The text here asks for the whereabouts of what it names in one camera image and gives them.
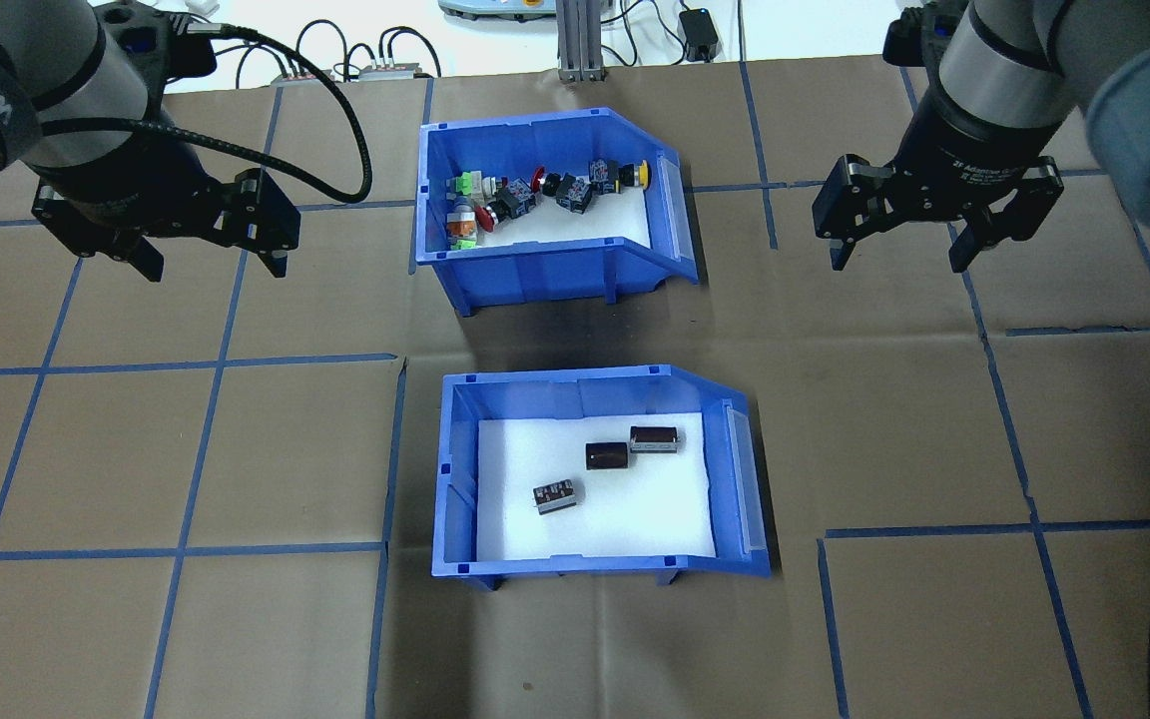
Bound red mushroom button switch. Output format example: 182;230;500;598
475;180;536;233

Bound grey switch orange green block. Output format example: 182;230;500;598
445;198;481;251

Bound yellow push button switch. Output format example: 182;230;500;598
588;157;654;196

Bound aluminium profile post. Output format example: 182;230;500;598
555;0;608;83

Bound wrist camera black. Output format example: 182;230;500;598
882;5;945;71
96;0;219;81

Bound black switch small red head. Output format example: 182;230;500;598
532;168;596;214

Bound light blue teach pendant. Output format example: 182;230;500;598
438;0;556;23

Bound blue plastic storage bin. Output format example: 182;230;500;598
432;365;774;592
415;107;701;318

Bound black power adapter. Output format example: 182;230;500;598
680;8;721;63

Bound thin black adapter cable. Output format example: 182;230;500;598
607;0;696;67

